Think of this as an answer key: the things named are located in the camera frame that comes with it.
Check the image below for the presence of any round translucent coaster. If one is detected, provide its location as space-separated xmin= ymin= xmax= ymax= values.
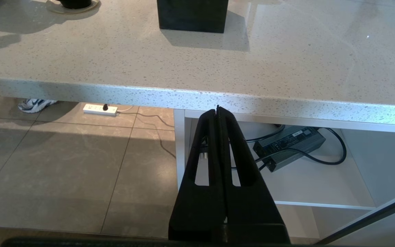
xmin=46 ymin=0 xmax=100 ymax=14

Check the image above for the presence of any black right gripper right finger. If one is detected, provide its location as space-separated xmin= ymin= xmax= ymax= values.
xmin=218 ymin=106 xmax=286 ymax=227

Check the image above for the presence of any white and blue sneaker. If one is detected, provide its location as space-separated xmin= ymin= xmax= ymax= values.
xmin=17 ymin=98 xmax=58 ymax=114

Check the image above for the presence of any white under-counter shelf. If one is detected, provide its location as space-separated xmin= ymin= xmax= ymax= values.
xmin=174 ymin=109 xmax=395 ymax=211

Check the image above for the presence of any black charger cable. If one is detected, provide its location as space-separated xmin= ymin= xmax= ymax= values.
xmin=232 ymin=124 xmax=348 ymax=171

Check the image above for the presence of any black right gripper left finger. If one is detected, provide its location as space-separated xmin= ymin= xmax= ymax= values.
xmin=168 ymin=108 xmax=226 ymax=240

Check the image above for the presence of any grey charger power brick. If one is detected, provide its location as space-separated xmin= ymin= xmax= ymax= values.
xmin=253 ymin=126 xmax=326 ymax=173

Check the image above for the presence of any black tissue box white top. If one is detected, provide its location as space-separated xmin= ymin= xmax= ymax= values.
xmin=157 ymin=0 xmax=229 ymax=34

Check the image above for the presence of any white power strip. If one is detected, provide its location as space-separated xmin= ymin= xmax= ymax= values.
xmin=82 ymin=103 xmax=119 ymax=117

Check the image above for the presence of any black power strip cord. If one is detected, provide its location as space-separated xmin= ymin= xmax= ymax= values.
xmin=103 ymin=103 xmax=178 ymax=159

